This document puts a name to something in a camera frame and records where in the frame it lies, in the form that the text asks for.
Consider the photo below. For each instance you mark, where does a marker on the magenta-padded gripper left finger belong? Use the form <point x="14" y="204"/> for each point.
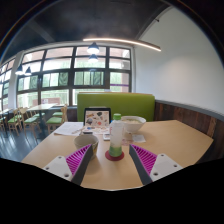
<point x="62" y="168"/>

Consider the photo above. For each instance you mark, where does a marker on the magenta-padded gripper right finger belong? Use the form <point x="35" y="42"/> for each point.
<point x="162" y="166"/>

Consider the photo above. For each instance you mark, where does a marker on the clear bottle with green cap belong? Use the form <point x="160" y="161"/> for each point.
<point x="116" y="136"/>

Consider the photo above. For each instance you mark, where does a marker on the white paper napkin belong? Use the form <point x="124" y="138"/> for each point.
<point x="138" y="138"/>

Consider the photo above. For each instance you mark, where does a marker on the white paper sheets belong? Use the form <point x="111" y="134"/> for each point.
<point x="68" y="128"/>

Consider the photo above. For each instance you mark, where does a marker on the flat round red coaster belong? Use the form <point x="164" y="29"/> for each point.
<point x="114" y="158"/>

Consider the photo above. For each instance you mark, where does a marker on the wooden chairs with green seats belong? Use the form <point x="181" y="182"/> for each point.
<point x="53" y="120"/>

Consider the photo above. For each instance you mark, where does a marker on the white ceramic bowl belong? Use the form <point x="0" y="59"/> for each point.
<point x="135" y="124"/>

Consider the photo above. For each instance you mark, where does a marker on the colourful printed booklet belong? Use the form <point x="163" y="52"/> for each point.
<point x="98" y="130"/>

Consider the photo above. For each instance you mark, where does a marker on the small white handheld device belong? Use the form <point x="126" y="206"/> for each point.
<point x="106" y="136"/>

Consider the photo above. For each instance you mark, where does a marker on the black laptop with stickers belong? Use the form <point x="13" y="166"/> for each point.
<point x="97" y="118"/>

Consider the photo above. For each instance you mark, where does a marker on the wooden dining table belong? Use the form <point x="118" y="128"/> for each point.
<point x="40" y="107"/>

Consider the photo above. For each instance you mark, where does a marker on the large black-framed window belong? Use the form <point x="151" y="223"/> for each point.
<point x="70" y="68"/>

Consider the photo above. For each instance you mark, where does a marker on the long linear ceiling light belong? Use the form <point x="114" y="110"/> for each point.
<point x="123" y="40"/>

